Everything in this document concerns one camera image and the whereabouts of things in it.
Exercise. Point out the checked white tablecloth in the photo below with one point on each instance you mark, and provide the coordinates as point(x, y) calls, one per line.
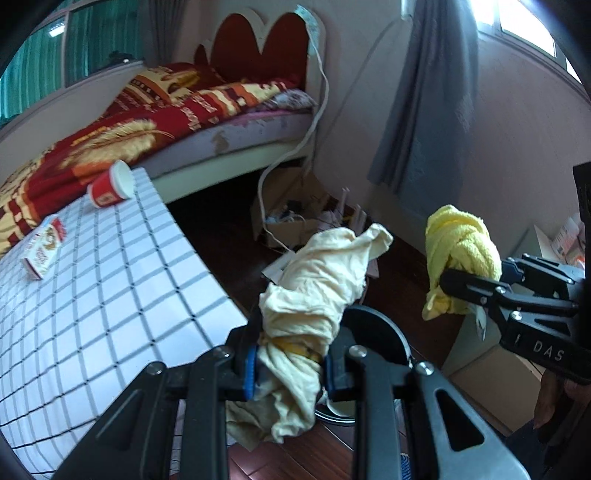
point(92, 300)

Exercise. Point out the red and white headboard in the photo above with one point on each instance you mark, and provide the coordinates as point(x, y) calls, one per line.
point(235, 41)

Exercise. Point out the large green glass window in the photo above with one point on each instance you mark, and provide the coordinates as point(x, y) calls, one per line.
point(41, 55)

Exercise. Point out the white bed frame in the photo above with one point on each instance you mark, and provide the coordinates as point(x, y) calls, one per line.
point(221, 166)

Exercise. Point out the grey curtain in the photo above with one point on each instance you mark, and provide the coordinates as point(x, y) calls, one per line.
point(152, 27)
point(429, 92)

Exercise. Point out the red and white carton box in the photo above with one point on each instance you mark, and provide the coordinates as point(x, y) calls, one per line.
point(41, 251)

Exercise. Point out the red paper cup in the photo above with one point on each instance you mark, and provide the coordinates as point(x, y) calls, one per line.
point(108, 189)

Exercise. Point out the bright corner window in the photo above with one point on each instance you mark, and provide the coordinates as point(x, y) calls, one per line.
point(521, 27)

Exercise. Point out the yellow cloth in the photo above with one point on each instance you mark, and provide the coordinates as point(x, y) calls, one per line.
point(457, 240)

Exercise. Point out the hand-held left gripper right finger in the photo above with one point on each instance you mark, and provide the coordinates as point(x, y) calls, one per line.
point(328, 378)

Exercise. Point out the orange and white box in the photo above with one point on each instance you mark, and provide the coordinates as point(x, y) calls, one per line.
point(565, 240)

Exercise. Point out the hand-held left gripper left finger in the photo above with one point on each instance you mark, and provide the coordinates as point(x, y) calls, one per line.
point(249, 374)

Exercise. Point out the white cabinet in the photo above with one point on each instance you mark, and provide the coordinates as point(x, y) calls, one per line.
point(531, 244)

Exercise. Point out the beige cloth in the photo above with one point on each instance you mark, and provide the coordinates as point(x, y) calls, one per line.
point(314, 286)

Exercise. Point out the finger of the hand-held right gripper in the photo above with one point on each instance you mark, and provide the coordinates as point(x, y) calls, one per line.
point(471, 288)
point(540, 274)

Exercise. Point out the person's right hand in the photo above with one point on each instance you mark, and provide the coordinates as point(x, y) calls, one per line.
point(549, 397)

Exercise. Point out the brown cardboard box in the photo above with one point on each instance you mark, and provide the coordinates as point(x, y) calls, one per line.
point(300, 194)

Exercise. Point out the black trash bin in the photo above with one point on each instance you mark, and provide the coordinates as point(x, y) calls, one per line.
point(378, 327)

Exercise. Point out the bed with red blanket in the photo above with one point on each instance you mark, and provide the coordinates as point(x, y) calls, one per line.
point(92, 143)

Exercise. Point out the purple floral mattress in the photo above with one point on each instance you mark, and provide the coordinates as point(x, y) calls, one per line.
point(258, 129)

